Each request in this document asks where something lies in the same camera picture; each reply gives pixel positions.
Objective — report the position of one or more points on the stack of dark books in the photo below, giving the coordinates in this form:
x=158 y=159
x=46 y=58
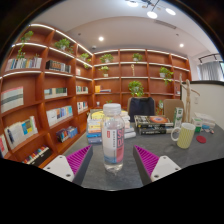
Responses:
x=153 y=124

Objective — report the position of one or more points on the stack of colourful books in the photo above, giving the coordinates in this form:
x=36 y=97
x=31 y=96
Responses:
x=94 y=128

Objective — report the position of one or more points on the wooden shelf unit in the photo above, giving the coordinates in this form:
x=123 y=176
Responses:
x=110 y=86

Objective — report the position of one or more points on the chair with dark jacket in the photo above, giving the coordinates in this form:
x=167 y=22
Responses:
x=141 y=108

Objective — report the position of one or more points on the group of ceiling lights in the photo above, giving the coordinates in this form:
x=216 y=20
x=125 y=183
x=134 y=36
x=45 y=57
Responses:
x=152 y=14

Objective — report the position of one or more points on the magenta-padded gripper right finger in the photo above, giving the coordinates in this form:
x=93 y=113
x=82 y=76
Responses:
x=147 y=160

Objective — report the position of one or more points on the white wall switch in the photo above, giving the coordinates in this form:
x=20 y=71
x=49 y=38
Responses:
x=197 y=100

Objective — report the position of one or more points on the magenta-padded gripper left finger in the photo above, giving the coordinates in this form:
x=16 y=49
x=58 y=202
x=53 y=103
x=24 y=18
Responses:
x=79 y=159

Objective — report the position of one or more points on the clear plastic water bottle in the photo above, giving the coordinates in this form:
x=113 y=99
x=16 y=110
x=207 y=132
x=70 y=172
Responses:
x=113 y=140

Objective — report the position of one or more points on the yellow striped mug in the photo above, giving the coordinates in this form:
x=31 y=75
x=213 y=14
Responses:
x=185 y=136

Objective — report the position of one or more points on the small colourful sticker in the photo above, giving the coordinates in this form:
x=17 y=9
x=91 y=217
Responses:
x=209 y=130

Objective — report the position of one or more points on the small green white box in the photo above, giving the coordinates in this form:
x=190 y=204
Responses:
x=197 y=125

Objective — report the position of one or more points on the wooden artist mannequin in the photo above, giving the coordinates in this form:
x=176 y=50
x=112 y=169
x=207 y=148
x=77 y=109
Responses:
x=188 y=100

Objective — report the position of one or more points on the stack of white boxes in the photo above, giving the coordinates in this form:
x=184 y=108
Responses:
x=206 y=120

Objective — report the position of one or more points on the green and white carton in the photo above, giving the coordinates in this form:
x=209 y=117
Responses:
x=178 y=117

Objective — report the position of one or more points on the grey window curtain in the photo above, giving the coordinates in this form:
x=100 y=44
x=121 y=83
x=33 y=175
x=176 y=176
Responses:
x=210 y=70

